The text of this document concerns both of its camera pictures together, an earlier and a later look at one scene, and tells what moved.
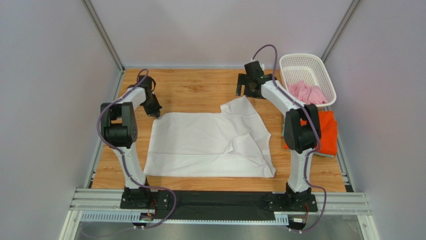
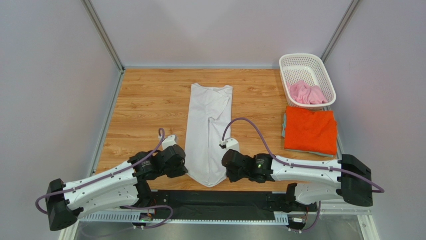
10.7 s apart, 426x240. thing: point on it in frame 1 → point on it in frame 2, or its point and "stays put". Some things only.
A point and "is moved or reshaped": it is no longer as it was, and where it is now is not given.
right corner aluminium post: [350, 10] stays put
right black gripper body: [241, 84] → [230, 164]
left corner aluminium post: [103, 34] stays put
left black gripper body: [152, 106] → [177, 170]
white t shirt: [232, 142] is moved or reshaped
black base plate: [198, 205] stays put
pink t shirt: [308, 95] stays put
